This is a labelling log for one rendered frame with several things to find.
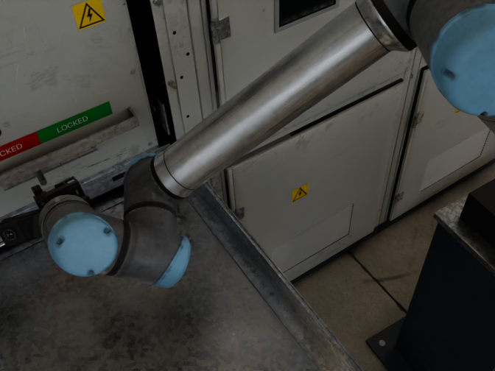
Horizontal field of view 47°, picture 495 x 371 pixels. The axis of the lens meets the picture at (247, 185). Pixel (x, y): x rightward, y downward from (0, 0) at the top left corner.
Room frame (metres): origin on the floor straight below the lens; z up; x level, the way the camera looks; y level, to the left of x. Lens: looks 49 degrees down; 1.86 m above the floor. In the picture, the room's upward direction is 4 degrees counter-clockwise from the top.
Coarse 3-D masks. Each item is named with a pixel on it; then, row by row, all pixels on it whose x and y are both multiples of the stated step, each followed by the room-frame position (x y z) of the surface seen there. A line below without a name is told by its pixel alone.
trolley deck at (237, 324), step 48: (192, 240) 0.74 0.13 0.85; (0, 288) 0.65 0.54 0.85; (48, 288) 0.64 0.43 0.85; (96, 288) 0.64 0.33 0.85; (144, 288) 0.63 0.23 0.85; (192, 288) 0.62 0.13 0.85; (240, 288) 0.61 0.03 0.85; (0, 336) 0.54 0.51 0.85; (48, 336) 0.53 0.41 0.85; (96, 336) 0.52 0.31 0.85; (144, 336) 0.52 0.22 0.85; (192, 336) 0.51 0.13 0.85; (240, 336) 0.51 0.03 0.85; (288, 336) 0.50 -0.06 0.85
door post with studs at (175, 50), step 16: (160, 0) 0.96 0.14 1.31; (176, 0) 0.98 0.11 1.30; (160, 16) 0.96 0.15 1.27; (176, 16) 0.98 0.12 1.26; (160, 32) 0.96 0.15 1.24; (176, 32) 0.97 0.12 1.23; (160, 48) 0.96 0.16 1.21; (176, 48) 0.97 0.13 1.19; (176, 64) 0.97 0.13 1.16; (192, 64) 0.99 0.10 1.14; (176, 80) 0.97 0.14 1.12; (192, 80) 0.98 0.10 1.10; (176, 96) 0.97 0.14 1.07; (192, 96) 0.98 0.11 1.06; (176, 112) 0.96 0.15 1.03; (192, 112) 0.98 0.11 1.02; (176, 128) 0.96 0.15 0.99
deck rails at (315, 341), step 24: (192, 192) 0.88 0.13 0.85; (216, 216) 0.80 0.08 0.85; (240, 240) 0.72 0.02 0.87; (240, 264) 0.67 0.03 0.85; (264, 264) 0.64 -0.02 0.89; (264, 288) 0.61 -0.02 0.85; (288, 288) 0.57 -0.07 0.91; (288, 312) 0.55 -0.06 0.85; (312, 336) 0.49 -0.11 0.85; (0, 360) 0.49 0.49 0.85; (312, 360) 0.45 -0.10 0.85; (336, 360) 0.44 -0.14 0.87
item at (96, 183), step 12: (168, 144) 0.97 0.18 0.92; (108, 168) 0.91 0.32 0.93; (120, 168) 0.91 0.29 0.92; (84, 180) 0.87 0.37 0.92; (96, 180) 0.88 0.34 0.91; (108, 180) 0.89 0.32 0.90; (120, 180) 0.91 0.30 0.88; (84, 192) 0.86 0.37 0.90; (96, 192) 0.87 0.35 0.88; (36, 204) 0.81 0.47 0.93; (0, 240) 0.76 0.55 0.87
